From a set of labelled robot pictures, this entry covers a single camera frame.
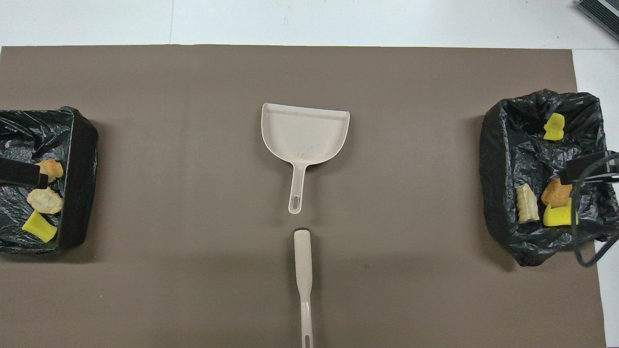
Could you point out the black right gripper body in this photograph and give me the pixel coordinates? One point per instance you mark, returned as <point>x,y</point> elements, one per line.
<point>592,166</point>

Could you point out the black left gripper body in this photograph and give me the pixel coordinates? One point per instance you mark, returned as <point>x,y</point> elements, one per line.
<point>19,174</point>

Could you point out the striped croissant pastry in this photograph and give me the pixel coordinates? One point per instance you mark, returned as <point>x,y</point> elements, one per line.
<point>527,204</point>
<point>52,169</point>
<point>45,200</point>

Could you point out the brown bread roll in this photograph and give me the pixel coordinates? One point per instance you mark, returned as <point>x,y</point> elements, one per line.
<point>555,192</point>

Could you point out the yellow sponge piece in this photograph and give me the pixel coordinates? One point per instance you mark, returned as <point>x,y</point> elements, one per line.
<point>39,226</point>
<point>558,216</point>
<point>553,127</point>

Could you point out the beige plastic dustpan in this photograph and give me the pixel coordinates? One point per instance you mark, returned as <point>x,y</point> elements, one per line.
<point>304,135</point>

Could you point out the beige hand brush black bristles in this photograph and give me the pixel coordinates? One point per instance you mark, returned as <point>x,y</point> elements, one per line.
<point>303,261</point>

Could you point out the black bag lined bin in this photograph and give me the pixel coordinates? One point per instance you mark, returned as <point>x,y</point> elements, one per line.
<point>77,193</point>
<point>512,145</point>

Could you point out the dark grey ribbed block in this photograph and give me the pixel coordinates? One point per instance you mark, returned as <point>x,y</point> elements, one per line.
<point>602,14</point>

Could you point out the brown table mat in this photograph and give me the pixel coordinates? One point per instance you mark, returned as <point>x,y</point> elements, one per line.
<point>387,145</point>

